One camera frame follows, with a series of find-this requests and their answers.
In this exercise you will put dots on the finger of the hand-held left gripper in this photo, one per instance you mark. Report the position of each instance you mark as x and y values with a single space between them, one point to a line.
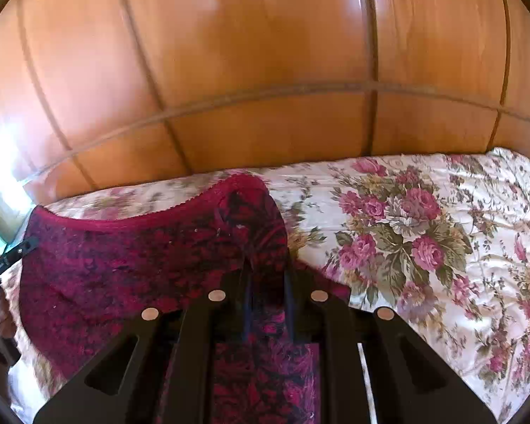
20 251

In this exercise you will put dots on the window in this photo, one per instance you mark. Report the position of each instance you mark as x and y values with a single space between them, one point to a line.
0 154

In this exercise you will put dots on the maroon knitted sweater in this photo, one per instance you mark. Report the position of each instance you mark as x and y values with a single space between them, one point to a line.
128 274

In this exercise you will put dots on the wooden wardrobe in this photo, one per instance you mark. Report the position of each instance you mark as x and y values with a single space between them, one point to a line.
256 31

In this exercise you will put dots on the person's left hand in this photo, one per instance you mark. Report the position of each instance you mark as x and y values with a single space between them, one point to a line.
5 318

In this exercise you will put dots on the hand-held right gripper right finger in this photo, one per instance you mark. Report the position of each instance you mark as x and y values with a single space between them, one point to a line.
331 340

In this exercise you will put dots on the floral bedspread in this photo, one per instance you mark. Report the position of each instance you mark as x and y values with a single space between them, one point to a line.
402 229

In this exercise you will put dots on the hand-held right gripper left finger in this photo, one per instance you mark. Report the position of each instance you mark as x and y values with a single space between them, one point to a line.
194 340

